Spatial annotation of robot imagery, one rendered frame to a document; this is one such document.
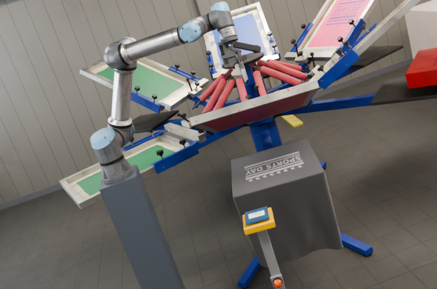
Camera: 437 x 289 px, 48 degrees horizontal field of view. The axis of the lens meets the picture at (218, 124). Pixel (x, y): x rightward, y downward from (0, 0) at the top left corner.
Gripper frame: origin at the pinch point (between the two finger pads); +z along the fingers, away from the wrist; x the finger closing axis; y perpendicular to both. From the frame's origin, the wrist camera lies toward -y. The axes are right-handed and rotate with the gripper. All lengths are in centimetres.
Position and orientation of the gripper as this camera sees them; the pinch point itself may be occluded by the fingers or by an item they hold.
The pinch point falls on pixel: (248, 83)
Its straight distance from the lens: 205.6
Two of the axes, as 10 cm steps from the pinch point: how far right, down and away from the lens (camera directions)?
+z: 2.9, 9.6, -0.1
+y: -9.5, 2.9, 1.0
